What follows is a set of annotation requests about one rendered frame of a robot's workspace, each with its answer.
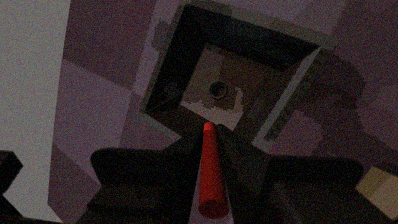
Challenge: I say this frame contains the dark open box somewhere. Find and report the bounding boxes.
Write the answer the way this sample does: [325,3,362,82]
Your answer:
[137,0,341,153]

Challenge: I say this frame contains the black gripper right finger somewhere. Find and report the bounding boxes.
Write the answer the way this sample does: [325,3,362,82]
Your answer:
[217,124,364,224]

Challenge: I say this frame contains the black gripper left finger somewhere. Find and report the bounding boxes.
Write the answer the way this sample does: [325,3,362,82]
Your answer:
[90,123,204,224]

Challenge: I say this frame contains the red peg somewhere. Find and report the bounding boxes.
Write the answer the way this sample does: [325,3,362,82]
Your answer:
[198,122,229,219]

